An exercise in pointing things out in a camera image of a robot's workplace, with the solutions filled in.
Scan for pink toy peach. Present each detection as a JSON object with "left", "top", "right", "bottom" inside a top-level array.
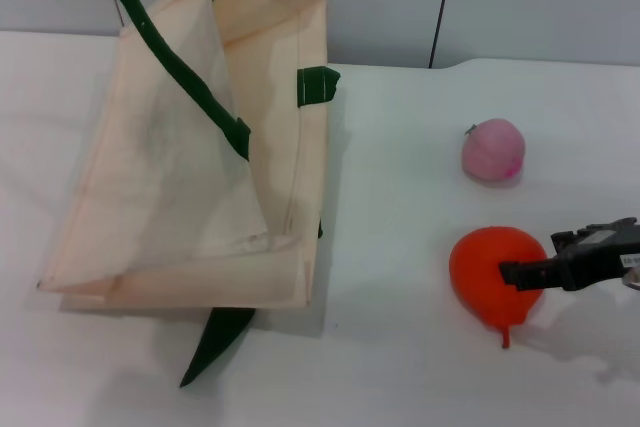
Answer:
[{"left": 460, "top": 117, "right": 526, "bottom": 182}]

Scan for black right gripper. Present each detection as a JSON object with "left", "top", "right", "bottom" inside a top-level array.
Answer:
[{"left": 499, "top": 216, "right": 640, "bottom": 292}]

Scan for orange toy fruit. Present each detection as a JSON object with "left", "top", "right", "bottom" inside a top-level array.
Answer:
[{"left": 448, "top": 225, "right": 550, "bottom": 351}]

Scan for dark vertical wall cable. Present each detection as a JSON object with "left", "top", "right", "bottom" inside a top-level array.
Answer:
[{"left": 427, "top": 0, "right": 459, "bottom": 69}]

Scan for cream canvas handbag green handles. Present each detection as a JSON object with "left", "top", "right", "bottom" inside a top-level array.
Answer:
[{"left": 37, "top": 0, "right": 344, "bottom": 389}]

